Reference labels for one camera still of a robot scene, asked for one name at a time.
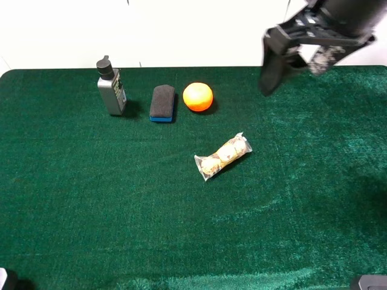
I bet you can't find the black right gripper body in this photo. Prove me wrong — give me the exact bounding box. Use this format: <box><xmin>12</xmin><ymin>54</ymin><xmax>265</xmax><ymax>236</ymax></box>
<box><xmin>262</xmin><ymin>1</ymin><xmax>377</xmax><ymax>68</ymax></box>

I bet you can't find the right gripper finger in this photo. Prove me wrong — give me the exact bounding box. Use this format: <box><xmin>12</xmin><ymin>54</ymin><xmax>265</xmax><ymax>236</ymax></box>
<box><xmin>258</xmin><ymin>35</ymin><xmax>285</xmax><ymax>96</ymax></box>
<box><xmin>308</xmin><ymin>46</ymin><xmax>350</xmax><ymax>76</ymax></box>

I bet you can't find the orange fruit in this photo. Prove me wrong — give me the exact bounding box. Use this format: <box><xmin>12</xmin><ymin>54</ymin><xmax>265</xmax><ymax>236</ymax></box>
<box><xmin>183</xmin><ymin>82</ymin><xmax>213</xmax><ymax>112</ymax></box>

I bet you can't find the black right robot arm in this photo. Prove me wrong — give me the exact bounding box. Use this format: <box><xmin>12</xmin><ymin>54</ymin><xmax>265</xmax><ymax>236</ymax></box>
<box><xmin>259</xmin><ymin>1</ymin><xmax>386</xmax><ymax>96</ymax></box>

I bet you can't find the dark object bottom right corner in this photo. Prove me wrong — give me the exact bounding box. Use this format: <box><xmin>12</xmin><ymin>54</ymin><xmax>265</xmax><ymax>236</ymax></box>
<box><xmin>350</xmin><ymin>275</ymin><xmax>387</xmax><ymax>290</ymax></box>

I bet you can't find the clear pack of chocolate balls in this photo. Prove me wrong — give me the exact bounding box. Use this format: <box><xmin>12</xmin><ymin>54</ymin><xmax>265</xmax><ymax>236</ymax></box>
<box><xmin>194</xmin><ymin>132</ymin><xmax>253</xmax><ymax>181</ymax></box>

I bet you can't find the blue and grey board eraser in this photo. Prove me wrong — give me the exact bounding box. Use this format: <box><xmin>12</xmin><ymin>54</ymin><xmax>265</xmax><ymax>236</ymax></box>
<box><xmin>149</xmin><ymin>85</ymin><xmax>175</xmax><ymax>123</ymax></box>

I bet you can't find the grey bottle with black cap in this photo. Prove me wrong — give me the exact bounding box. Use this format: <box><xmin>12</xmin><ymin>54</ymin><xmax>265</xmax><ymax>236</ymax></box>
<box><xmin>96</xmin><ymin>56</ymin><xmax>127</xmax><ymax>116</ymax></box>

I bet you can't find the green felt table mat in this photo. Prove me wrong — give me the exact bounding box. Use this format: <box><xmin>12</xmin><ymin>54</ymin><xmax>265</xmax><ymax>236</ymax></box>
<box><xmin>1</xmin><ymin>66</ymin><xmax>386</xmax><ymax>289</ymax></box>

